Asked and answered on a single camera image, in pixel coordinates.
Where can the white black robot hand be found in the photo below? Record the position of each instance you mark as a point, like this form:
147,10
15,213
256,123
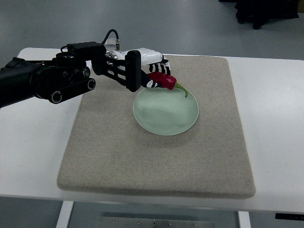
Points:
156,62

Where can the red pepper with green stem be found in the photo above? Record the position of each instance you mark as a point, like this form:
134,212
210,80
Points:
162,80

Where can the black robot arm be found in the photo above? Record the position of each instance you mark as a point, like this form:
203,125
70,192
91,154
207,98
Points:
68,74

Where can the light green plate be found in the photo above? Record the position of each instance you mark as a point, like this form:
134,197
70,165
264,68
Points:
165,112

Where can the clear plastic box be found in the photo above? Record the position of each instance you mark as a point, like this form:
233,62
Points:
111,44

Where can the beige fabric mat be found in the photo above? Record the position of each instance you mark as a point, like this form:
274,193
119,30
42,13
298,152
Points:
109,152

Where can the person's dark shoes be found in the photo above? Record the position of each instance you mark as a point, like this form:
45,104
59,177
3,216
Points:
259,12

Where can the white table leg left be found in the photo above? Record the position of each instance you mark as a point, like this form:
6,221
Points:
65,214

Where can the white table leg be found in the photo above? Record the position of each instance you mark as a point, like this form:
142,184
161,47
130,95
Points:
244,219
65,214

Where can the white table leg right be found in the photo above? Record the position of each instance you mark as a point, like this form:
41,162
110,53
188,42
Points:
244,219

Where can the black label strip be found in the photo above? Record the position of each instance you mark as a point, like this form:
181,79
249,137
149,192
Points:
287,216

